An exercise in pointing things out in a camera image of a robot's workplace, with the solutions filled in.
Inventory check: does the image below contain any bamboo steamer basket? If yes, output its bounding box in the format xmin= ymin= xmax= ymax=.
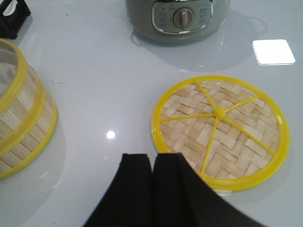
xmin=0 ymin=38 xmax=47 ymax=157
xmin=0 ymin=93 xmax=58 ymax=180

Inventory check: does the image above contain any grey electric cooking pot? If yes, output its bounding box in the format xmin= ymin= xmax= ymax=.
xmin=125 ymin=0 xmax=231 ymax=43

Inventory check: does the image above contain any black dish rack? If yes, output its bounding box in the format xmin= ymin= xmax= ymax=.
xmin=0 ymin=0 xmax=31 ymax=39

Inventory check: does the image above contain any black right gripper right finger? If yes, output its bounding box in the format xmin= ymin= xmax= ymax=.
xmin=153 ymin=153 xmax=262 ymax=227

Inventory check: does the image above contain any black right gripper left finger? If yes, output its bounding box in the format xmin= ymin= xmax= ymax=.
xmin=84 ymin=154 xmax=153 ymax=227

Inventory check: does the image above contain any woven bamboo steamer lid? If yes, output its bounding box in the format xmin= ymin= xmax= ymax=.
xmin=151 ymin=76 xmax=290 ymax=192

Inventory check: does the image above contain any liner cloth in upper basket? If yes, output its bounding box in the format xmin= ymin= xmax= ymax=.
xmin=0 ymin=49 xmax=18 ymax=97

